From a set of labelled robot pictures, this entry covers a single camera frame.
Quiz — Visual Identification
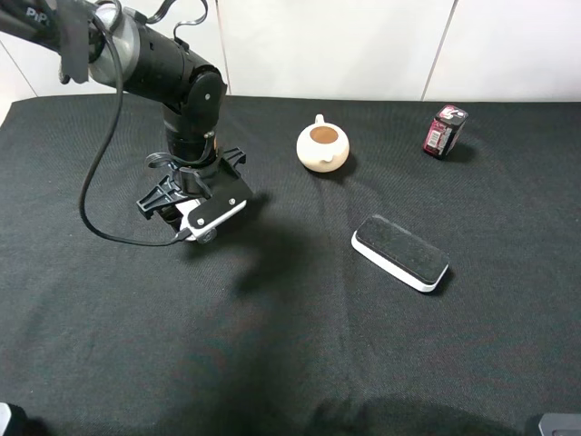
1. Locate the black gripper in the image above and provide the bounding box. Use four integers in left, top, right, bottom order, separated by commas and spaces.
137, 147, 251, 220

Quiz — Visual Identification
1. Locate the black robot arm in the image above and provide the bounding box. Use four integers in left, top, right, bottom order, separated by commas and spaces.
1, 1, 251, 239

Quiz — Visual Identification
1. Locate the dark object bottom left corner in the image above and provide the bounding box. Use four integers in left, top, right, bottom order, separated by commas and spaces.
0, 402, 46, 436

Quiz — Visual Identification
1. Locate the grey object bottom right corner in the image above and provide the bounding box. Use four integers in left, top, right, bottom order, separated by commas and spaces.
525, 412, 581, 436

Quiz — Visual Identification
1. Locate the cream ceramic teapot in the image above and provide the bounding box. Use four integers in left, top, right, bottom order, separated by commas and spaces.
296, 114, 350, 173

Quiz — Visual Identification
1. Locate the black table cloth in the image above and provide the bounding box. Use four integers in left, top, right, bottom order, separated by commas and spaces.
1, 94, 580, 435

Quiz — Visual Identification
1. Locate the black and white eraser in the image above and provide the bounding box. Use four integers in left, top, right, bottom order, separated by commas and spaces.
350, 214, 449, 293

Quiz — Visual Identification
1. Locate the dark red small box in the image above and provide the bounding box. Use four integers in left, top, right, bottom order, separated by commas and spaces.
422, 104, 468, 160

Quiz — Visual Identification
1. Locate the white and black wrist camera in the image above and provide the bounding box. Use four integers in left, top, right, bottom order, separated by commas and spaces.
176, 183, 252, 243

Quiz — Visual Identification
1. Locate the black cable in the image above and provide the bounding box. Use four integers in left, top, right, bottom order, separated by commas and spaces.
79, 0, 210, 248

